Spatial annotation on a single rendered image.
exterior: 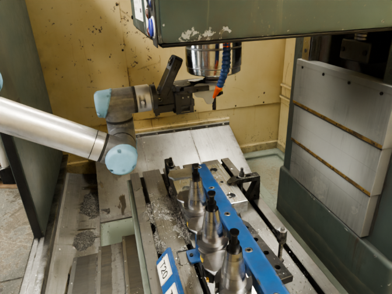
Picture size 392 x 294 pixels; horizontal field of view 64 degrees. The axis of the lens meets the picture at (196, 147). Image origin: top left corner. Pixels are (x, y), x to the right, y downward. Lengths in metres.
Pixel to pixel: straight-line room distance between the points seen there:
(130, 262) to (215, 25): 0.97
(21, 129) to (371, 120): 0.93
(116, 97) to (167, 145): 1.15
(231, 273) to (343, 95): 0.76
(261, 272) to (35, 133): 0.55
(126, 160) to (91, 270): 0.69
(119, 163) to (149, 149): 1.20
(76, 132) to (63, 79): 1.17
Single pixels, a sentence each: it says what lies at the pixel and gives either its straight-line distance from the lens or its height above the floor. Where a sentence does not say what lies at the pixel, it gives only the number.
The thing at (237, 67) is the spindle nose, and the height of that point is 1.47.
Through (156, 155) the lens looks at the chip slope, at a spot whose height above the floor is 0.78.
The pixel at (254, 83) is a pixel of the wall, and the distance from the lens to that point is 2.15.
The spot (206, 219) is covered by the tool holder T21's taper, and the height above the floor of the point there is 1.28.
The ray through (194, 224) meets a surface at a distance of 0.69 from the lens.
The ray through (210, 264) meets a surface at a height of 1.22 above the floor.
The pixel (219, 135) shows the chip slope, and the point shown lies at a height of 0.82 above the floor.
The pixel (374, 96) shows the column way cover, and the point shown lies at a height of 1.37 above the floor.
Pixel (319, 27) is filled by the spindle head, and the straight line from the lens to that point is 0.68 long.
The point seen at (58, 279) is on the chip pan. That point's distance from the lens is 1.44.
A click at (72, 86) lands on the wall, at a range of 1.94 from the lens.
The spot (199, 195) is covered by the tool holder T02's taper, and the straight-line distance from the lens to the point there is 0.69.
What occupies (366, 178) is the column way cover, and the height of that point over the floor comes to 1.12.
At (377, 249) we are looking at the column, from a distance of 1.24.
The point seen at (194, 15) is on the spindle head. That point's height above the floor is 1.62.
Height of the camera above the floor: 1.65
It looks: 26 degrees down
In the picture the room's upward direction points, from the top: 2 degrees counter-clockwise
